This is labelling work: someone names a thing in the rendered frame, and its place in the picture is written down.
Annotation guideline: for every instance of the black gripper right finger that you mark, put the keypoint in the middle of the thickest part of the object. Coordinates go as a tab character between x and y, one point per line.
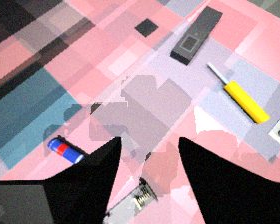
225	192

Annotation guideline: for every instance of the blue and red battery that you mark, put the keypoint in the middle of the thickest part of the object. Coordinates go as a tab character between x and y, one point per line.
65	150

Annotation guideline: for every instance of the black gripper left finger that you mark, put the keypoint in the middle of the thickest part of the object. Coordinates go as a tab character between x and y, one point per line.
79	194

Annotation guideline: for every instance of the yellow-handled screwdriver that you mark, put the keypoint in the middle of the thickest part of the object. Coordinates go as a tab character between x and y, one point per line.
237	93

